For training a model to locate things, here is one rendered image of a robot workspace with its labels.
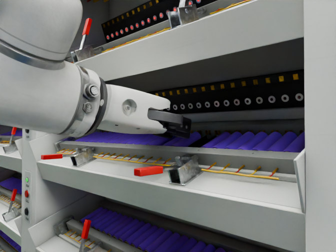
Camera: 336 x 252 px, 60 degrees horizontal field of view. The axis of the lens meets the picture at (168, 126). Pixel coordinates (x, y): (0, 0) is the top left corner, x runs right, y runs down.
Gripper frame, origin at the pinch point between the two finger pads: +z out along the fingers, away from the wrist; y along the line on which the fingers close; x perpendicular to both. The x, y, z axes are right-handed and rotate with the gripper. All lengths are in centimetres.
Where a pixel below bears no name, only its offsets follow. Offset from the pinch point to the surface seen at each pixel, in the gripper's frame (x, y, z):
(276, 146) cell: 2.4, -16.7, 1.5
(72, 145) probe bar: 3.9, 28.3, -1.9
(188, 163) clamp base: 5.6, -8.1, -4.6
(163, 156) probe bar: 4.8, -0.6, -1.8
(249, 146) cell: 2.5, -13.0, 1.7
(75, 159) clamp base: 7.0, 18.6, -5.8
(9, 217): 26, 62, -1
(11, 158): 9, 56, -5
